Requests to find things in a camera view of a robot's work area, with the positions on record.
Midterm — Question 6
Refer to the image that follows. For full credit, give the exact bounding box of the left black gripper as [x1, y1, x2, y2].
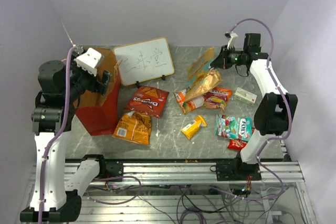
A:
[63, 50, 112, 101]

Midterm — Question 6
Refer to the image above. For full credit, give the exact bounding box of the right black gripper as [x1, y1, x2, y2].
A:
[210, 45, 246, 70]

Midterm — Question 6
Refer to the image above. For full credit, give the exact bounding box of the gold teal snack bag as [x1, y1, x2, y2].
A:
[185, 47, 223, 101]

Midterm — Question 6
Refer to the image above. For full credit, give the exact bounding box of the orange Fox's fruits candy bag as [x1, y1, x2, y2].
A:
[203, 87, 233, 112]

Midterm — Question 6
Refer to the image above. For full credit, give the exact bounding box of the red brown paper bag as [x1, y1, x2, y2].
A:
[77, 48, 121, 136]

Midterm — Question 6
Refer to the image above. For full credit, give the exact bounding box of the red Doritos chip bag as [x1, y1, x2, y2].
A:
[124, 86, 169, 119]

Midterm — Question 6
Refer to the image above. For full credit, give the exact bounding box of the orange chip bag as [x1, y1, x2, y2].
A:
[113, 111, 152, 145]

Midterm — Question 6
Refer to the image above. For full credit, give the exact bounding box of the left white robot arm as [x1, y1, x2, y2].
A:
[20, 60, 112, 223]

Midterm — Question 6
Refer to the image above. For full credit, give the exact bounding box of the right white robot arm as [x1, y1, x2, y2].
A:
[211, 31, 298, 180]

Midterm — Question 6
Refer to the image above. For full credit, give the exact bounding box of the teal Fox's mint candy bag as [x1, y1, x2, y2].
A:
[215, 114, 253, 142]

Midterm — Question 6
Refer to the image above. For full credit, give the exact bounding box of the white green small box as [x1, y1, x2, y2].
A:
[234, 88, 257, 105]

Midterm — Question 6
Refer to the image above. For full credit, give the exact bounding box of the orange white snack packet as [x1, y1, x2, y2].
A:
[174, 89, 204, 114]

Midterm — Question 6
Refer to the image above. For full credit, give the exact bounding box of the small whiteboard with stand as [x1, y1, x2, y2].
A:
[113, 37, 175, 86]

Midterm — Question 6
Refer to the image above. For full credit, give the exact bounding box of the yellow snack bar packet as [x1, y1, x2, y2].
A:
[181, 115, 207, 140]

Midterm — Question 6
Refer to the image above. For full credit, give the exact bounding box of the red candy packet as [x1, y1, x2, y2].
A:
[225, 127, 255, 151]

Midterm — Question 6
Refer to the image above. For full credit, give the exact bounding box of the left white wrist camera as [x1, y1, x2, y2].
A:
[75, 48, 104, 77]

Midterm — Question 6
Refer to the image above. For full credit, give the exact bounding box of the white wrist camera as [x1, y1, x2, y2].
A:
[225, 31, 238, 49]
[75, 48, 104, 77]

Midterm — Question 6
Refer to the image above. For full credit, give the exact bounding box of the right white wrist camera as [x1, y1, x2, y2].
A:
[225, 31, 238, 49]

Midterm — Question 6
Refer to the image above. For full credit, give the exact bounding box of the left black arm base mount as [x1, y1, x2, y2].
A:
[96, 160, 124, 182]

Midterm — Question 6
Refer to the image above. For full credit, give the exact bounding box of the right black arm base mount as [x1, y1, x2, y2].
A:
[209, 158, 261, 181]

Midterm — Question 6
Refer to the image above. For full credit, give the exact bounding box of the purple cable under frame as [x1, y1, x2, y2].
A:
[86, 175, 142, 205]

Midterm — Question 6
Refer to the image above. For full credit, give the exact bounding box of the aluminium rail frame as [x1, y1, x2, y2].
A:
[26, 140, 316, 224]

